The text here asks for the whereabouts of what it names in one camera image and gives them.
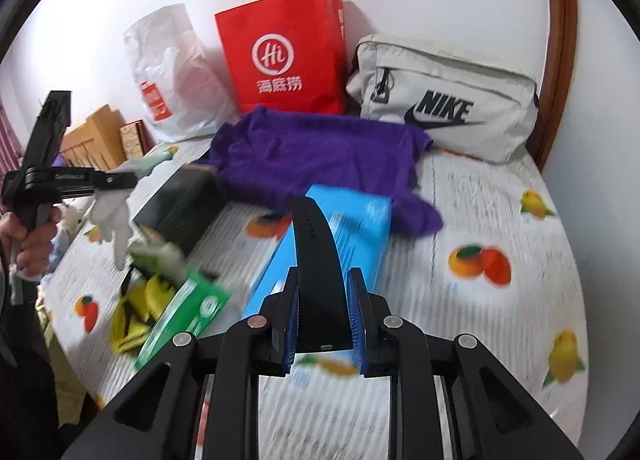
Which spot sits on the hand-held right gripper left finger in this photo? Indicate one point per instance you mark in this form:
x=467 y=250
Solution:
x=292 y=330

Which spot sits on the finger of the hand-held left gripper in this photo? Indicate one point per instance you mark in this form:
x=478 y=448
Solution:
x=122 y=180

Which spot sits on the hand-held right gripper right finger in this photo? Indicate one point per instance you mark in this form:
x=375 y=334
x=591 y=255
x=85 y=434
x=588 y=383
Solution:
x=356 y=325

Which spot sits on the mint green cloth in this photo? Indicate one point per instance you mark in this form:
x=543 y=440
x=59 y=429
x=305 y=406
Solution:
x=150 y=159

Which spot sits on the light green packet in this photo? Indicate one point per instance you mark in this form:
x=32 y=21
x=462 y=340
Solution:
x=160 y=260

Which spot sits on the dark green packet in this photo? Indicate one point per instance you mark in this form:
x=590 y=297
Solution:
x=195 y=310

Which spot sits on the yellow pouch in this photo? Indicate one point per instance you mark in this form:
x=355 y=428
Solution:
x=145 y=300

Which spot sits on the purple towel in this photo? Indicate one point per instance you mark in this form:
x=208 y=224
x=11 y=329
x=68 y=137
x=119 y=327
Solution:
x=310 y=154

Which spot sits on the person's left hand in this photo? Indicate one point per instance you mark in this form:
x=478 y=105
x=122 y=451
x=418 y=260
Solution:
x=40 y=257

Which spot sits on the patterned box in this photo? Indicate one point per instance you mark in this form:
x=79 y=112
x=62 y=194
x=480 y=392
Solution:
x=136 y=137

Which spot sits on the wooden furniture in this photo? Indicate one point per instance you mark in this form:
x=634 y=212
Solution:
x=95 y=139

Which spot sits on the pink striped curtain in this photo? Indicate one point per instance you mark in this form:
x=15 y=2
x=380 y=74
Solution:
x=7 y=134

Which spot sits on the black box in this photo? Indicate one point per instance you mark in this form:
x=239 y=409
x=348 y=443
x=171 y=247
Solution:
x=185 y=205

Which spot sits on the blue tissue packet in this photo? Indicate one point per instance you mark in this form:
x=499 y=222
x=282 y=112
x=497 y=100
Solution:
x=360 y=220

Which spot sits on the white plastic bag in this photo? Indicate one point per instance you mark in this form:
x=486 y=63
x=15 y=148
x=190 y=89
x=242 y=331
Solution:
x=170 y=54

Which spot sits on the person's dark clothing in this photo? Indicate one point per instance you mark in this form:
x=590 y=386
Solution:
x=25 y=390

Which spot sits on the red paper bag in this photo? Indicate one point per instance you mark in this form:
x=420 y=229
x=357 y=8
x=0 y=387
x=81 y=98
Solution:
x=280 y=29
x=341 y=29

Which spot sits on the grey sling bag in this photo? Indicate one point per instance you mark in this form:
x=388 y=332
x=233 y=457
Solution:
x=450 y=74

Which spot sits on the wooden frame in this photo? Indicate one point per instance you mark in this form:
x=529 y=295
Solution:
x=560 y=39

